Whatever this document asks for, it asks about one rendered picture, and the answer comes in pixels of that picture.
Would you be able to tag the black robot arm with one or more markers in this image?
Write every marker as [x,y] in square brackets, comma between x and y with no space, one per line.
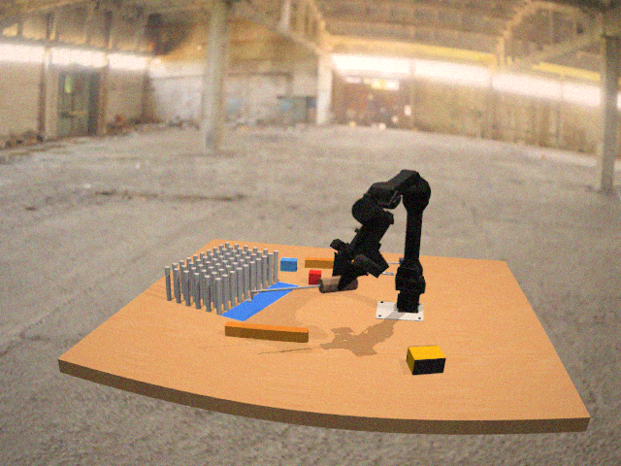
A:
[368,210]

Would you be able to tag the blue flat strip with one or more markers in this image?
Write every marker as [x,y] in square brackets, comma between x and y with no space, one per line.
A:
[258,303]

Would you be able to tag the small red cube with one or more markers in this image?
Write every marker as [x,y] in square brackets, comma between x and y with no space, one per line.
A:
[314,277]

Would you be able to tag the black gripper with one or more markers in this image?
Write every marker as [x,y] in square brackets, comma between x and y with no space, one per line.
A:
[358,250]

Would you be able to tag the small blue block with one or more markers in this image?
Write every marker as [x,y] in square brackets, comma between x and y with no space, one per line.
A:
[288,264]

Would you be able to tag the orange-brown long flat bar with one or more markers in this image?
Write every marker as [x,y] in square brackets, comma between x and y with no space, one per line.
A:
[323,263]
[267,332]

